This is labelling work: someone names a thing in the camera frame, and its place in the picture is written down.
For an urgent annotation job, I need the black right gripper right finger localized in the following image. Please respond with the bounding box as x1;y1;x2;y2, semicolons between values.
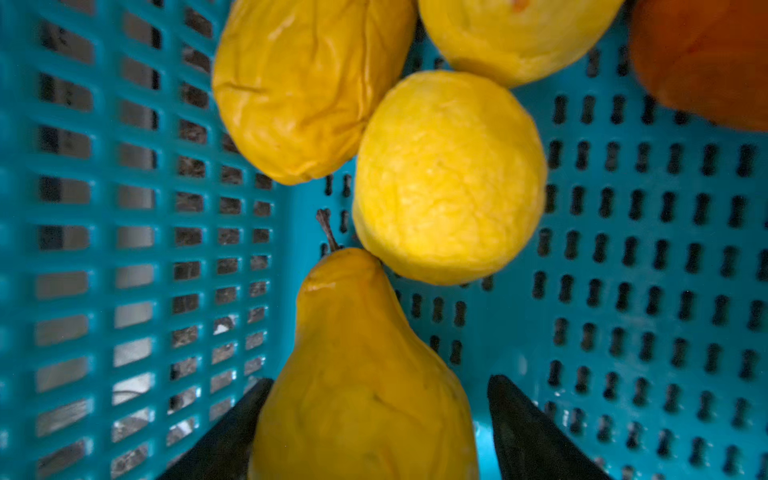
487;375;608;480

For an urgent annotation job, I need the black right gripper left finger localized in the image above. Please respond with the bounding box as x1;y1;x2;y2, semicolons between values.
159;378;274;480

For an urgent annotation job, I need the yellow round lemon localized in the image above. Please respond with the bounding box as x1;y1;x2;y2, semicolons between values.
352;70;548;285

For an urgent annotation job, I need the teal plastic basket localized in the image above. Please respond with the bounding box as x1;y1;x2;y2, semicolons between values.
1;1;767;479

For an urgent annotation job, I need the wrinkled yellow lemon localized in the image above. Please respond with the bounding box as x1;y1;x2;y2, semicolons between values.
212;0;418;185

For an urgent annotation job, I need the small yellow pear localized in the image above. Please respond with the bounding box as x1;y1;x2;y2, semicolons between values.
418;0;623;88

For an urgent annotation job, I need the orange fruit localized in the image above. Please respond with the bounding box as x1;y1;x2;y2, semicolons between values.
629;0;767;133

